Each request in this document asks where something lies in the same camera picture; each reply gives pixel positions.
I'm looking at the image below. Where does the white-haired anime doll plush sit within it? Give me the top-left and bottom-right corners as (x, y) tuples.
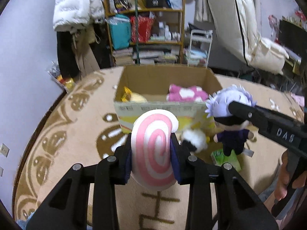
(205, 85), (256, 157)

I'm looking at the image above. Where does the green tissue pack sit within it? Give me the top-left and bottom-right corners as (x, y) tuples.
(210, 149), (241, 172)

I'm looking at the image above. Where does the white fluffy pompom plush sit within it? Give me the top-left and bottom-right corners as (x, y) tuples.
(181, 129), (210, 154)

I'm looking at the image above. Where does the pink swirl roll plush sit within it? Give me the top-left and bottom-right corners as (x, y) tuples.
(131, 109), (178, 191)

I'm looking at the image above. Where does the person's right hand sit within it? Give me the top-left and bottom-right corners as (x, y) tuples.
(274, 151), (307, 201)

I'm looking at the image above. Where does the pink white spotted plush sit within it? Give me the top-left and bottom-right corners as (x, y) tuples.
(166, 84), (209, 102)

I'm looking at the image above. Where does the white trolley cart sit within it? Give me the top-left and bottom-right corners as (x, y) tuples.
(185, 30), (213, 67)

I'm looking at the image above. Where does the pink desk fan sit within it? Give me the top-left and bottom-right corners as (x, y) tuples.
(268, 15), (279, 39)

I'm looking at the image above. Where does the cream reclining chair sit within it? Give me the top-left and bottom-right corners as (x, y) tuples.
(208, 0), (289, 74)

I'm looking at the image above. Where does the open cardboard box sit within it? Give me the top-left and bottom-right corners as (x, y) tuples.
(114, 65), (222, 133)

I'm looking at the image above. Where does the snack bag on floor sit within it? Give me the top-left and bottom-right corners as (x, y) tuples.
(47, 61), (75, 93)

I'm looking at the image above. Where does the stack of books right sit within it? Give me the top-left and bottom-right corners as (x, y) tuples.
(138, 45), (181, 64)

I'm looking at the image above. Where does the stack of books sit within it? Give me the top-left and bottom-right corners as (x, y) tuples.
(112, 47), (134, 66)
(138, 45), (181, 64)

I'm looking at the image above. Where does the green pole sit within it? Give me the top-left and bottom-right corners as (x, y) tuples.
(135, 0), (140, 64)

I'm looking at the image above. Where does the beige trench coat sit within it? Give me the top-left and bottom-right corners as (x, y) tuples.
(72, 25), (100, 77)

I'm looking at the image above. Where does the red patterned gift bag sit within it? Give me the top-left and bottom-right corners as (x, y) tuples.
(130, 16), (154, 43)

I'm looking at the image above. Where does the stack of books left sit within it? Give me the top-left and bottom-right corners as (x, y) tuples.
(112, 47), (134, 66)

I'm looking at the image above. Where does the black box number 40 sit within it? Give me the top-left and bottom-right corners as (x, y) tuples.
(146, 0), (168, 8)

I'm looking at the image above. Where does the wooden bookshelf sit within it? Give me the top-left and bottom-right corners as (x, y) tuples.
(104, 0), (185, 67)

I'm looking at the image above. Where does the teal bag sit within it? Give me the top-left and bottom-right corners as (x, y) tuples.
(106, 14), (131, 50)

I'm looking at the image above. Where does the white puffer jacket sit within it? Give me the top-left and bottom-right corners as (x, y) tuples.
(53, 0), (105, 34)

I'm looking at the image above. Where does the white wall socket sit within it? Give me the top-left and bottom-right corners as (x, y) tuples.
(0, 144), (10, 157)

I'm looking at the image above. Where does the yellow bear plush keychain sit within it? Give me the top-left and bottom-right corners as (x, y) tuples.
(121, 87), (147, 102)

